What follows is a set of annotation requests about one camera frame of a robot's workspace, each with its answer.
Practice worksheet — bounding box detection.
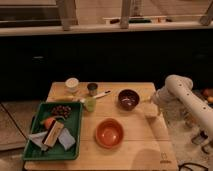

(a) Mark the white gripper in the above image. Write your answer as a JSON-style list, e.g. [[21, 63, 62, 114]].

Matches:
[[151, 87, 169, 115]]

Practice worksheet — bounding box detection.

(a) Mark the dark purple bowl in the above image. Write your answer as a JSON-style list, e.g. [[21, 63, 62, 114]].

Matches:
[[118, 89, 140, 111]]

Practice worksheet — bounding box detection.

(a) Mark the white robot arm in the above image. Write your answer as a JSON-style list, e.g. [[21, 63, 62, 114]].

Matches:
[[151, 75, 213, 139]]

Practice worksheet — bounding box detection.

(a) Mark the white black-tipped marker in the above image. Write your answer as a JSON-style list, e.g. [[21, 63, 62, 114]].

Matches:
[[93, 90, 111, 99]]

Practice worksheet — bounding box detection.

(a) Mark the orange bowl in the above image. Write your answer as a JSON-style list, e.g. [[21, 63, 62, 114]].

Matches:
[[95, 118, 124, 149]]

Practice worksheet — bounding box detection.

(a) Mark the dark metal cup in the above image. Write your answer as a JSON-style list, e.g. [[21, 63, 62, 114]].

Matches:
[[87, 83, 98, 96]]

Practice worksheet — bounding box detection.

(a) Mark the green cup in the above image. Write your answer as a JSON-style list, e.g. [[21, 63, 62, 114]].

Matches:
[[84, 97, 96, 112]]

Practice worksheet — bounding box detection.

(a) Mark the white cup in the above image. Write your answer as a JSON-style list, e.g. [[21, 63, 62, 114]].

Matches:
[[65, 78, 79, 93]]

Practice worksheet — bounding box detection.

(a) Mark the bunch of dark grapes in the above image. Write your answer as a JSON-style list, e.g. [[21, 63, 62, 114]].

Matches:
[[51, 105, 71, 118]]

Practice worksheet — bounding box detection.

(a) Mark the light blue sponge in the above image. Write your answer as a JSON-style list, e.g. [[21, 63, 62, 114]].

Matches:
[[58, 128, 75, 150]]

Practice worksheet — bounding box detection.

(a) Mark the orange fruit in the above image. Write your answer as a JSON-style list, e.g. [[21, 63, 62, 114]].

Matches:
[[44, 117, 56, 130]]

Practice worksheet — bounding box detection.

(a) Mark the wooden black board eraser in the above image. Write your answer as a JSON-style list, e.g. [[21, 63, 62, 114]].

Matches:
[[42, 120, 64, 147]]

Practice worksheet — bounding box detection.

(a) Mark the grey cloth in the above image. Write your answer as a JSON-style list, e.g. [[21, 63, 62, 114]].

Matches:
[[28, 131, 48, 151]]

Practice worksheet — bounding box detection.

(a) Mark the green plastic tray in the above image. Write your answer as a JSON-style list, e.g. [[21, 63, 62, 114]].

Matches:
[[23, 102, 83, 161]]

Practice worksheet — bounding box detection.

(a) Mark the black cable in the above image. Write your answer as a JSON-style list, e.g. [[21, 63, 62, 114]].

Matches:
[[178, 162, 212, 171]]

